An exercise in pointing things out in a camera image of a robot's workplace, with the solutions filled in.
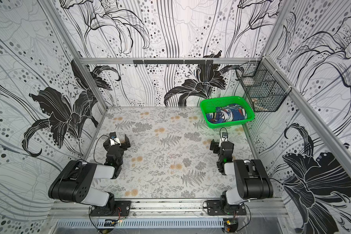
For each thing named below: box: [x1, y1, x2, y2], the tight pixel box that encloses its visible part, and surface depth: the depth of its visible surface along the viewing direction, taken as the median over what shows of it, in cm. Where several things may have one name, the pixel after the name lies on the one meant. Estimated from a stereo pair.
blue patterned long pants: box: [205, 103, 247, 124], surface depth 106 cm
